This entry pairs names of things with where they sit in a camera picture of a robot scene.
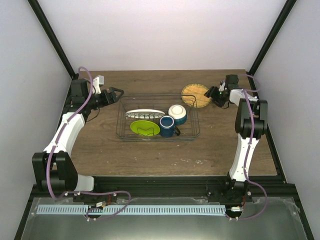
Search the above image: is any white blue striped plate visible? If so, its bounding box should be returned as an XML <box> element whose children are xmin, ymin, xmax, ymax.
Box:
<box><xmin>125</xmin><ymin>108</ymin><xmax>166</xmax><ymax>120</ymax></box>

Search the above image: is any white and teal bowl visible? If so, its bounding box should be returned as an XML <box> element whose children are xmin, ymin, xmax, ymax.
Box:
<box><xmin>168</xmin><ymin>104</ymin><xmax>188</xmax><ymax>126</ymax></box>

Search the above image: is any lime green plate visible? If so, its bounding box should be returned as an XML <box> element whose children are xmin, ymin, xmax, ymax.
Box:
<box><xmin>130</xmin><ymin>120</ymin><xmax>160</xmax><ymax>137</ymax></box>

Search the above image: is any black wire dish rack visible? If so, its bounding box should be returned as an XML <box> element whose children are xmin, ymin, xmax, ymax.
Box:
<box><xmin>116</xmin><ymin>94</ymin><xmax>200</xmax><ymax>142</ymax></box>

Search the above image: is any dark blue mug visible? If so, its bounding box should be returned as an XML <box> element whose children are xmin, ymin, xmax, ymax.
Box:
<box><xmin>159</xmin><ymin>115</ymin><xmax>181</xmax><ymax>138</ymax></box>

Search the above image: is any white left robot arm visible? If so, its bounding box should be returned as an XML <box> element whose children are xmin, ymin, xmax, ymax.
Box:
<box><xmin>32</xmin><ymin>76</ymin><xmax>211</xmax><ymax>202</ymax></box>

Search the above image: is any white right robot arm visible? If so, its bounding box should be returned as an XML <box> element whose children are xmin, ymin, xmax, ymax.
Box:
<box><xmin>211</xmin><ymin>74</ymin><xmax>268</xmax><ymax>182</ymax></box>

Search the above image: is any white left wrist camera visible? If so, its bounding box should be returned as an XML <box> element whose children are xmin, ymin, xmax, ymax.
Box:
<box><xmin>93</xmin><ymin>75</ymin><xmax>105</xmax><ymax>95</ymax></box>

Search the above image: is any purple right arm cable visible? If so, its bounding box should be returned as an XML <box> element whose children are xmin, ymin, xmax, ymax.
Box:
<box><xmin>237</xmin><ymin>73</ymin><xmax>268</xmax><ymax>222</ymax></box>

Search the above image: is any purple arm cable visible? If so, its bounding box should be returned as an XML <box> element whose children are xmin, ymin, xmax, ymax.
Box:
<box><xmin>47</xmin><ymin>66</ymin><xmax>132</xmax><ymax>222</ymax></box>
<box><xmin>237</xmin><ymin>73</ymin><xmax>268</xmax><ymax>222</ymax></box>

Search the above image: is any black aluminium frame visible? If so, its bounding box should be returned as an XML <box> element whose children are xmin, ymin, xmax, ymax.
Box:
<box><xmin>28</xmin><ymin>0</ymin><xmax>314</xmax><ymax>240</ymax></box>

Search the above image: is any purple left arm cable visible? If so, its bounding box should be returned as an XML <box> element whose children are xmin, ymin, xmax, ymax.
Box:
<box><xmin>47</xmin><ymin>66</ymin><xmax>132</xmax><ymax>222</ymax></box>

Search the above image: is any light blue slotted cable duct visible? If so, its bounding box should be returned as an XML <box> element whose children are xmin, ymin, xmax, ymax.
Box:
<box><xmin>36</xmin><ymin>204</ymin><xmax>226</xmax><ymax>216</ymax></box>

